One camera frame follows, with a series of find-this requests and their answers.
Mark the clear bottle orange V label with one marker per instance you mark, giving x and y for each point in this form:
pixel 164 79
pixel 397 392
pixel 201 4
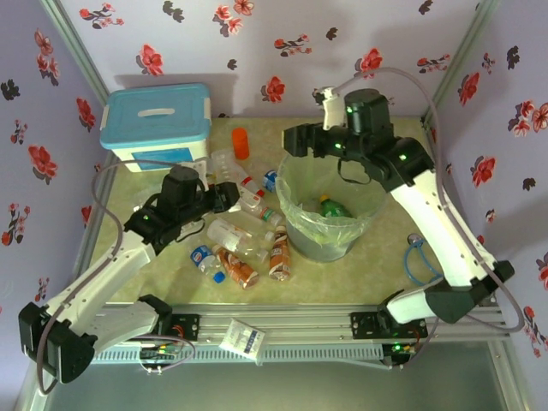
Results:
pixel 224 234

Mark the orange patterned drink bottle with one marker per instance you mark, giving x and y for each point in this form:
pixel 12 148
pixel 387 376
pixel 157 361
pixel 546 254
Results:
pixel 237 269

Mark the white paper packet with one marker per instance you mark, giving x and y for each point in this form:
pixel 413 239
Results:
pixel 242 340

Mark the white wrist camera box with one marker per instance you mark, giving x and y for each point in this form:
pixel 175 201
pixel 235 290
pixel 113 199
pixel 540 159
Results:
pixel 331 107
pixel 204 169

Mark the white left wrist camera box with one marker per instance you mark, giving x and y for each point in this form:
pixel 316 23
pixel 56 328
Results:
pixel 204 169

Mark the clear bottle red white label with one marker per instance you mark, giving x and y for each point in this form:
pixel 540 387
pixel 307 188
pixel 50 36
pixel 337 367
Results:
pixel 222 160

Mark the aluminium frame cross rail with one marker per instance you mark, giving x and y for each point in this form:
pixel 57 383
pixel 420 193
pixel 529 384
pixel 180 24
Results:
pixel 278 325

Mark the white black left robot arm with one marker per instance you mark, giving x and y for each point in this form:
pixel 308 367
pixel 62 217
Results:
pixel 103 278

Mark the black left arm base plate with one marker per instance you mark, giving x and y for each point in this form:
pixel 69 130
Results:
pixel 190 327

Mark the grey round waste bin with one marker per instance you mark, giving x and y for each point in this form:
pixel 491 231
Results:
pixel 325 252

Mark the clear bottle green red label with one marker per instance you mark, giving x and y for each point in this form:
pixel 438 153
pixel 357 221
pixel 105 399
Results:
pixel 267 213

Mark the aluminium frame post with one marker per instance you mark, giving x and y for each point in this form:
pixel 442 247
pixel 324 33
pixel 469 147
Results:
pixel 459 60
pixel 76 51

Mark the clear bottle blue white label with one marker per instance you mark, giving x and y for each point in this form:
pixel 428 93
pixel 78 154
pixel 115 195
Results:
pixel 269 180

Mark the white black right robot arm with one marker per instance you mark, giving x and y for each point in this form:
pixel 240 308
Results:
pixel 436 233

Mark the long clear bottle white cap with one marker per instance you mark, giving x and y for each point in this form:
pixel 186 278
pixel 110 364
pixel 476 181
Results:
pixel 259 231

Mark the green soda bottle yellow cap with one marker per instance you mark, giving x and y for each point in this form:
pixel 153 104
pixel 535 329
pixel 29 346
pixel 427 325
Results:
pixel 336 210

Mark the brown coffee drink bottle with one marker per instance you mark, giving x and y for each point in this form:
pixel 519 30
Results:
pixel 280 257

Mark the blue stethoscope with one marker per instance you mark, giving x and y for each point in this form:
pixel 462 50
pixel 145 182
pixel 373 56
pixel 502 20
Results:
pixel 406 259

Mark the aluminium table side rail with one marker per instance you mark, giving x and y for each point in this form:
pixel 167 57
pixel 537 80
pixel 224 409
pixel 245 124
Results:
pixel 81 257

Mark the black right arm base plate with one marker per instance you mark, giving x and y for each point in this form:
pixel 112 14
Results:
pixel 364 325

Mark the blue lidded white storage box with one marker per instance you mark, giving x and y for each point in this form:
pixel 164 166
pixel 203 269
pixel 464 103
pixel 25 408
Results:
pixel 171 124

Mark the orange plastic cylinder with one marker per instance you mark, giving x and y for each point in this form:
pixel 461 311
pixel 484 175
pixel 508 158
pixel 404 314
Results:
pixel 240 143

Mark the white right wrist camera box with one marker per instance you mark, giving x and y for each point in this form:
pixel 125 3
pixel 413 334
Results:
pixel 331 107

